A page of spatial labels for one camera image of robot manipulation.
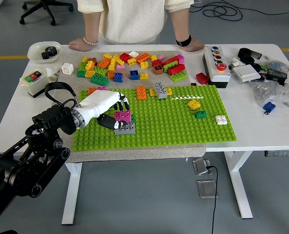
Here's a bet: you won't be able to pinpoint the person's left hand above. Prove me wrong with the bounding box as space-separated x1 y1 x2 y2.
181 38 206 53

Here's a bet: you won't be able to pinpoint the person's right hand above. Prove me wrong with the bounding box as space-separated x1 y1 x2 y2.
68 39 96 52

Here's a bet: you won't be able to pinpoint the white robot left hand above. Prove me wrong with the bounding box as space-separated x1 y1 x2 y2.
77 89 131 130

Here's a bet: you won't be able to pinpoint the grey two-by-four brick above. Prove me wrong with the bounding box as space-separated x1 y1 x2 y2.
114 121 136 136
153 82 168 99

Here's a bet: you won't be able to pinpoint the green studded baseplate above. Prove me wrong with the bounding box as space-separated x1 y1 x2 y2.
72 84 237 152

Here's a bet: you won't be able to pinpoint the black wristwatch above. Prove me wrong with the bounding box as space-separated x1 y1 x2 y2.
175 34 192 47

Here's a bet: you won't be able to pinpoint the dark green two-by-four brick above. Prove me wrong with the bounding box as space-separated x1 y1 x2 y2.
89 74 110 86

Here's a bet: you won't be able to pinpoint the white cube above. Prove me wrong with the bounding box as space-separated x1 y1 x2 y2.
61 62 75 76

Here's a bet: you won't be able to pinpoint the long red brick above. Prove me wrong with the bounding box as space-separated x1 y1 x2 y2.
163 55 181 66

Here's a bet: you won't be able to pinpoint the red two-by-four brick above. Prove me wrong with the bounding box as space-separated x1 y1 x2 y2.
167 63 186 76

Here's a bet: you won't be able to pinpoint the long lime brick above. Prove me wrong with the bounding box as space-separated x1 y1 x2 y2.
163 61 180 74

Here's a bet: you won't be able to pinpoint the lime two-by-four brick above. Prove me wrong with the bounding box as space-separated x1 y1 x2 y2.
169 72 189 83
92 66 109 77

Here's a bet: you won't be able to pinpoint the push-button control box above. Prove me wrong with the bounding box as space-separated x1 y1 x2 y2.
202 45 231 89

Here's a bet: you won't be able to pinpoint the long yellow brick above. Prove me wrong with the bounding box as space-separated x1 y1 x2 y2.
107 58 117 72

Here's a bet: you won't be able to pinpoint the white tube fitting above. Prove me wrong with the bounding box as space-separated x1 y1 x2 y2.
45 66 62 84

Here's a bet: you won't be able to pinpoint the brown hollow brick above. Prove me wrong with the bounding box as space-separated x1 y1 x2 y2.
152 64 165 76

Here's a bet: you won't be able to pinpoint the white plug fitting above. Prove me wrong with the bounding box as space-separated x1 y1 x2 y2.
227 57 246 72

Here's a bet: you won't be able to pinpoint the white bowl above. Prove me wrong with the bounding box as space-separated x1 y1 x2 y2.
27 41 62 65

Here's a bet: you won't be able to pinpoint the black office chair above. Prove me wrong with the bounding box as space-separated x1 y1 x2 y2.
19 0 74 26

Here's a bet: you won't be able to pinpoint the person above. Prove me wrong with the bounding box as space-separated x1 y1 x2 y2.
76 0 195 45

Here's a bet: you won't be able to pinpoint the grey-brown mat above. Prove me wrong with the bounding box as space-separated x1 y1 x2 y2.
40 50 207 164

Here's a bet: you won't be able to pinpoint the white two-by-two brick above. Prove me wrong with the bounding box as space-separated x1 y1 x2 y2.
215 115 228 126

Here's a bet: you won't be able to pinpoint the black adapter box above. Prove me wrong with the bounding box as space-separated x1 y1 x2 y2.
266 69 288 86

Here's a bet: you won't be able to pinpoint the clear bags of screws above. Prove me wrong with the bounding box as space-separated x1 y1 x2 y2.
249 78 289 111

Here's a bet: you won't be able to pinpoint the white table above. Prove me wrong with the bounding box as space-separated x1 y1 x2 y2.
0 43 289 226

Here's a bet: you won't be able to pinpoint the metal floor socket box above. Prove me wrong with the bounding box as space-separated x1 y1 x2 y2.
192 157 212 176

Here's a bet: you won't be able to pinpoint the metal floor plate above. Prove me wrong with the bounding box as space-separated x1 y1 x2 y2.
196 179 219 199

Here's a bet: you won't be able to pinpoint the table height control panel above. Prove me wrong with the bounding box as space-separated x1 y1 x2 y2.
264 150 289 157

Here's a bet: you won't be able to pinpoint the bead bracelet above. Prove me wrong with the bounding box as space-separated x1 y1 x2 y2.
83 36 98 46

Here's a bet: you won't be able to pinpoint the black floor cables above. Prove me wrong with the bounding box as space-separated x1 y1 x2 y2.
190 0 289 21

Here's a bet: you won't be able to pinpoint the white red-green switch box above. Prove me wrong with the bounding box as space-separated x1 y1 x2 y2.
19 68 52 98

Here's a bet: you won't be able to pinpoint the white flat switch plate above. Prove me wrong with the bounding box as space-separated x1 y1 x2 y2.
232 63 262 83

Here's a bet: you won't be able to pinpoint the clear bag with blue cable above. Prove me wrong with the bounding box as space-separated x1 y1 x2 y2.
263 60 289 74

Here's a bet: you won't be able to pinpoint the black power cable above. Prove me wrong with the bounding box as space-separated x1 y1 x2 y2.
205 165 220 234

